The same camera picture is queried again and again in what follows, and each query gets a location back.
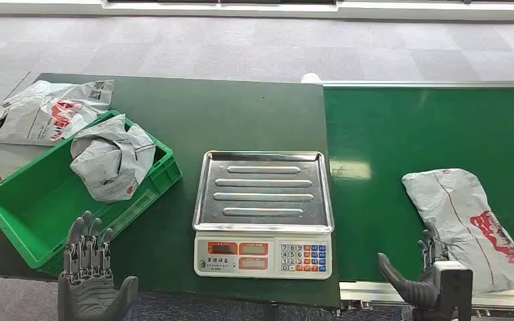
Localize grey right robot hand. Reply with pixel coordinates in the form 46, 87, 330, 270
377, 220, 449, 309

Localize white courier bag QR codes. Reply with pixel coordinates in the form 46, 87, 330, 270
0, 80, 115, 146

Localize crumpled grey courier bag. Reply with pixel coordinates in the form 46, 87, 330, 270
70, 114, 157, 204

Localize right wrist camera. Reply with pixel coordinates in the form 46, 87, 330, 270
433, 260, 474, 321

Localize thin silver conveyor side rail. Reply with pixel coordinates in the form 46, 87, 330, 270
321, 81, 514, 89

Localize grey red-print courier bag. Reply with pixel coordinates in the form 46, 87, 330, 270
401, 168, 514, 296

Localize wide silver conveyor side rail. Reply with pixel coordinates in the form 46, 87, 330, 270
339, 281, 514, 312

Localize green conveyor belt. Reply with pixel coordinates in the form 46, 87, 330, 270
323, 87, 514, 286

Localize white electronic weighing scale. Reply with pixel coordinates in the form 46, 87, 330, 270
192, 150, 335, 280

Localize green plastic crate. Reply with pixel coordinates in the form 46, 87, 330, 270
0, 110, 183, 276

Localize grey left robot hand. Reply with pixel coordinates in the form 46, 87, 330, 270
57, 211, 139, 321

